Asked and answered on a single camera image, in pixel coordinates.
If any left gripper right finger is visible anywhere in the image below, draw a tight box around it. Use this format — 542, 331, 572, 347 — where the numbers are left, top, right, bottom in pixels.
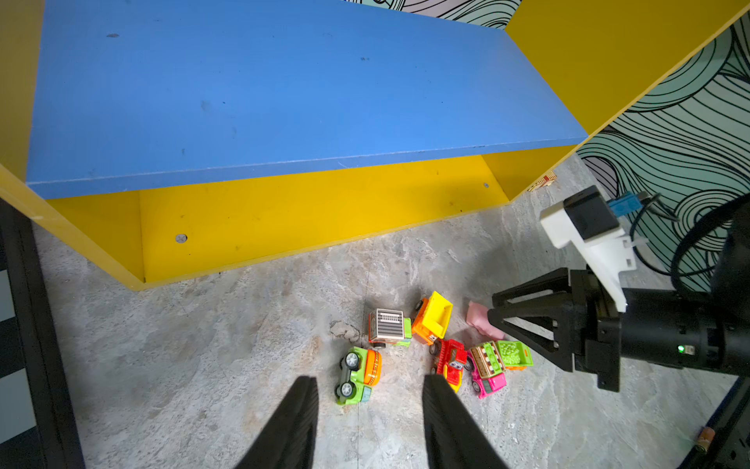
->
422, 374, 508, 468

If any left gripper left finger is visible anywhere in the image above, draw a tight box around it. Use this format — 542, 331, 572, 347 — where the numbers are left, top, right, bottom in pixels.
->
236, 376, 320, 468

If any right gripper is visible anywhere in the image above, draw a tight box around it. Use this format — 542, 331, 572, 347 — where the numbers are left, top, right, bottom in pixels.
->
488, 268, 621, 392

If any green orange tractor toy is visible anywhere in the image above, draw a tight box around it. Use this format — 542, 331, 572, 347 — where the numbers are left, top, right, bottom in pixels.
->
335, 347, 383, 406

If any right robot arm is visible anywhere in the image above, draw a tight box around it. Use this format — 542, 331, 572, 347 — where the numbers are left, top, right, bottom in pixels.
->
488, 187, 749, 392

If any green orange flatbed truck toy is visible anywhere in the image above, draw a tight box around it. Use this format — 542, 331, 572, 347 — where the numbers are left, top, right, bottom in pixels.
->
496, 341, 534, 371

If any magenta brown truck toy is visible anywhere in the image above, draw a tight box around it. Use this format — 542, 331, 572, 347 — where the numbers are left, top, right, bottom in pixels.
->
468, 341, 507, 400

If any red yellow bulldozer toy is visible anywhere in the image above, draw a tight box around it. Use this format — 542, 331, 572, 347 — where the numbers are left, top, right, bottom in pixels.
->
430, 339, 468, 393

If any yellow dump truck toy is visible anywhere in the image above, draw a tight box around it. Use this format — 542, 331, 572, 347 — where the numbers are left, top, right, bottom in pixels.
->
411, 291, 453, 345

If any red patterned small box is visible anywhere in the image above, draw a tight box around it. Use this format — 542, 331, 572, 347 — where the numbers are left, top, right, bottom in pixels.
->
527, 170, 557, 193

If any green grey truck toy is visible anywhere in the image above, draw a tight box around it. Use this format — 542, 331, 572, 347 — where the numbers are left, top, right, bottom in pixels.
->
367, 308, 412, 348

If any black white chessboard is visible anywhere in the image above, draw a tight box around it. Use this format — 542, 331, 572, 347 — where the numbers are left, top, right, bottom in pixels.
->
1, 201, 85, 468

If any yellow toy shelf unit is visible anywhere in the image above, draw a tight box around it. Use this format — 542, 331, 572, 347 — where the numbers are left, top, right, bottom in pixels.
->
1, 1, 749, 290

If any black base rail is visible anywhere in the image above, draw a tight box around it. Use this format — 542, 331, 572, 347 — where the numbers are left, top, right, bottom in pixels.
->
679, 377, 749, 469

